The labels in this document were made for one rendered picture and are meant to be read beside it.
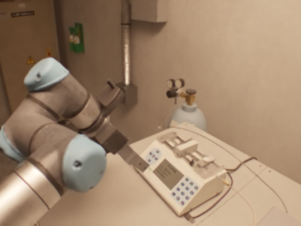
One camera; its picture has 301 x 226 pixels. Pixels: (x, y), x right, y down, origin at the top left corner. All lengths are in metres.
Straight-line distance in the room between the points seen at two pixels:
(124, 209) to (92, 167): 0.34
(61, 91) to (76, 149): 0.15
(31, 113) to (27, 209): 0.18
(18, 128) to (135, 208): 0.38
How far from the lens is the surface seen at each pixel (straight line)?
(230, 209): 0.70
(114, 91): 0.52
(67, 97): 0.46
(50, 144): 0.35
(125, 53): 2.04
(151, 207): 0.66
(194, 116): 1.25
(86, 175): 0.34
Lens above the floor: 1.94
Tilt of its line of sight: 27 degrees down
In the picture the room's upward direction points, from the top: 1 degrees clockwise
